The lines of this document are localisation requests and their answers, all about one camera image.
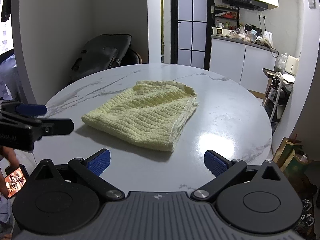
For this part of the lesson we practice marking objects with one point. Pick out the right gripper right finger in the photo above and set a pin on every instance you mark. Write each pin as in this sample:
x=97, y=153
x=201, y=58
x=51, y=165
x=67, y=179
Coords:
x=226, y=173

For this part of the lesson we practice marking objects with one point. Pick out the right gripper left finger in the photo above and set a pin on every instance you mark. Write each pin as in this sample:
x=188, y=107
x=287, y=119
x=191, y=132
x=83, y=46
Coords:
x=88, y=171

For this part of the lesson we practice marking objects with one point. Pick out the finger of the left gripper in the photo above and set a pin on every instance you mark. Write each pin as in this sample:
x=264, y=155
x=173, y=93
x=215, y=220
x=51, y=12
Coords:
x=31, y=109
x=54, y=126

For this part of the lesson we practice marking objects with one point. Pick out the yellow waffle towel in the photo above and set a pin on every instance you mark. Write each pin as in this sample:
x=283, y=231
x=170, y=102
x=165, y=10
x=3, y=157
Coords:
x=151, y=114

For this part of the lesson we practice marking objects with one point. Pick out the person hand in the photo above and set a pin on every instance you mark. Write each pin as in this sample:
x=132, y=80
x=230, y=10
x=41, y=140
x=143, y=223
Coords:
x=10, y=156

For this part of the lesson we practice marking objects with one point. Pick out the smartphone with lit screen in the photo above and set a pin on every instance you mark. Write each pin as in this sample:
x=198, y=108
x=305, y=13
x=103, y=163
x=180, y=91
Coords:
x=15, y=179

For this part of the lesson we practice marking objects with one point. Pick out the green paper bag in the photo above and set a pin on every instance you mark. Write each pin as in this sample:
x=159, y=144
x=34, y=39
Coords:
x=291, y=159

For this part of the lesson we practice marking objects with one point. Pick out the black backpack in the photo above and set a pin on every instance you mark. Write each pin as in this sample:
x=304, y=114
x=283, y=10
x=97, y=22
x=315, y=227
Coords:
x=100, y=53

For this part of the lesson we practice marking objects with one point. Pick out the dark wooden chair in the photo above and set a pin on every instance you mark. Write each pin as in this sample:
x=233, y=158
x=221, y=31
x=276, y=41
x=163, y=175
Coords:
x=132, y=57

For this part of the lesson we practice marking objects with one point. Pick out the white kitchen base cabinet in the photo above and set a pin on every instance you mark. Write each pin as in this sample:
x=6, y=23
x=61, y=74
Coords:
x=242, y=62

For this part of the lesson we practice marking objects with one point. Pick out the clear plastic bottle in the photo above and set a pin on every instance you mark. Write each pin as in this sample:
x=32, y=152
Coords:
x=281, y=63

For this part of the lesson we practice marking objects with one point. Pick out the cream water boiler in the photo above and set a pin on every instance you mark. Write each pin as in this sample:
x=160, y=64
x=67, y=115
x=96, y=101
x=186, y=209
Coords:
x=292, y=65

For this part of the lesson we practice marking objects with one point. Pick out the white electric kettle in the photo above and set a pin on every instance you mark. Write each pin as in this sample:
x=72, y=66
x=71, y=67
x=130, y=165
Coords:
x=268, y=36

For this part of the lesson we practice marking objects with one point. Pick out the black spice rack shelf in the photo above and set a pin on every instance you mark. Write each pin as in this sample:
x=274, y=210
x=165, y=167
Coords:
x=226, y=16

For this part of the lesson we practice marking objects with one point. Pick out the black range hood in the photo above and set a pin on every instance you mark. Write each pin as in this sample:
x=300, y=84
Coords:
x=247, y=4

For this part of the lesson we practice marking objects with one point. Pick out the black framed glass door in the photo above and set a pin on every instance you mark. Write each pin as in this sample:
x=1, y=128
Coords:
x=191, y=29

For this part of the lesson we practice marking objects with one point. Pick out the white wall switch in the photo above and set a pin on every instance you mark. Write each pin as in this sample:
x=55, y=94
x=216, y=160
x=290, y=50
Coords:
x=312, y=4

